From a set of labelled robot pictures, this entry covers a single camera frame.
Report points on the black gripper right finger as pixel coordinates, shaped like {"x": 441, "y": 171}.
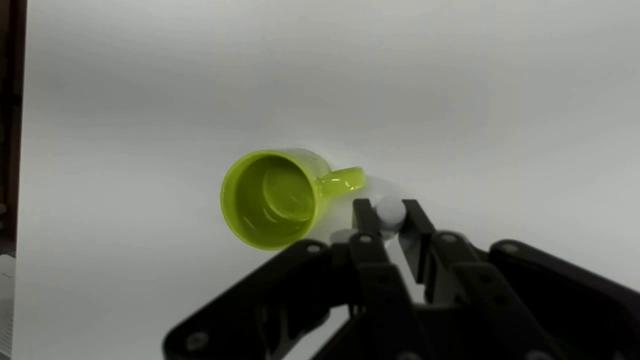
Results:
{"x": 532, "y": 292}

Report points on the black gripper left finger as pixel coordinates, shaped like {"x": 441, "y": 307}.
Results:
{"x": 373, "y": 287}

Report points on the white marker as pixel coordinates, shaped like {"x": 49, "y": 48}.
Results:
{"x": 391, "y": 213}

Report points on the lime green mug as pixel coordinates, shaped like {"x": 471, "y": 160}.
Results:
{"x": 276, "y": 198}

